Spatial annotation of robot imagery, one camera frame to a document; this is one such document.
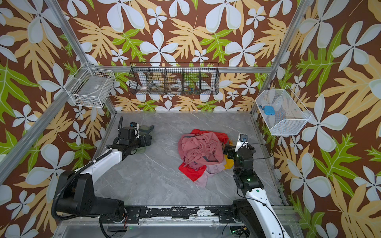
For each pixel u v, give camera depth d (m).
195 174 0.88
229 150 0.69
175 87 0.99
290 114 0.78
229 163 0.90
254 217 0.60
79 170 0.45
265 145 1.07
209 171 0.88
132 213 0.75
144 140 0.81
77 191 0.87
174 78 0.97
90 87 0.86
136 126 0.82
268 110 0.86
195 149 0.83
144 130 1.01
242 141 0.64
